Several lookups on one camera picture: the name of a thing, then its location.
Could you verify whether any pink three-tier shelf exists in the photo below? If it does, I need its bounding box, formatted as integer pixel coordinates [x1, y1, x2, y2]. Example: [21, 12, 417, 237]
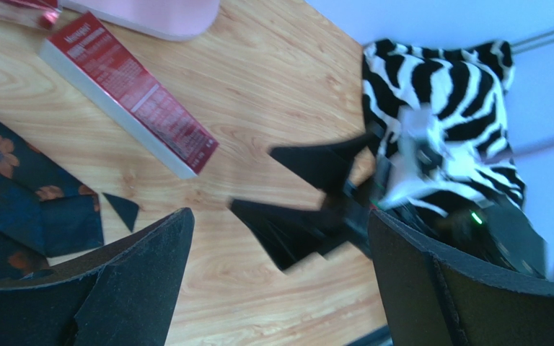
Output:
[61, 0, 220, 41]

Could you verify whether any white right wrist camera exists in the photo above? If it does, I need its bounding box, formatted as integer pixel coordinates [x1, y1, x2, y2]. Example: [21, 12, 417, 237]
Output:
[379, 105, 445, 209]

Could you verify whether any black orange strap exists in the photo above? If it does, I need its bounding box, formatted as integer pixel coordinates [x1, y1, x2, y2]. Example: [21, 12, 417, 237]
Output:
[0, 101, 105, 283]

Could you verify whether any red toothpaste box front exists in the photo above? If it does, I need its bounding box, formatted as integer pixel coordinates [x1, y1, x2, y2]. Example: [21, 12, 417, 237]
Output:
[40, 12, 219, 179]

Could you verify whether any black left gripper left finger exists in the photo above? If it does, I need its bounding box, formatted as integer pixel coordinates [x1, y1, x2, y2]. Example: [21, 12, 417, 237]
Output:
[0, 208, 195, 345]

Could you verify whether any small black triangle piece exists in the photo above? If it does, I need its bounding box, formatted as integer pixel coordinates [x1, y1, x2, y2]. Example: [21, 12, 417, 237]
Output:
[103, 193, 140, 233]

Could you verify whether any red toothpaste box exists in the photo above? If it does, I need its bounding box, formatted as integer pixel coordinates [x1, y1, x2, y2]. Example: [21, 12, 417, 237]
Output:
[0, 0, 62, 30]
[40, 12, 219, 179]

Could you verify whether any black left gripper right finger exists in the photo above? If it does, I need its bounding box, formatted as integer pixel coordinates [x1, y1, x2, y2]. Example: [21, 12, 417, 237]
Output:
[368, 211, 554, 345]

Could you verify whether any red toothpaste box back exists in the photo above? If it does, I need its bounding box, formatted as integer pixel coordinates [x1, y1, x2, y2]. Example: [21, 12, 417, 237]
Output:
[0, 0, 62, 30]

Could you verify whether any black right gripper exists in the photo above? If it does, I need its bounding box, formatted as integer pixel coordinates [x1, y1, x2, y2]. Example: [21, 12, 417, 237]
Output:
[229, 123, 392, 272]

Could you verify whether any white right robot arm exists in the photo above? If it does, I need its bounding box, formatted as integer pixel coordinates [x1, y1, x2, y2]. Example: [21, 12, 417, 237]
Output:
[229, 124, 546, 278]

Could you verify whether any zebra print cloth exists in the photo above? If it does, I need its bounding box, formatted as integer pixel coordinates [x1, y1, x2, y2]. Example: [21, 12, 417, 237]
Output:
[361, 39, 526, 222]

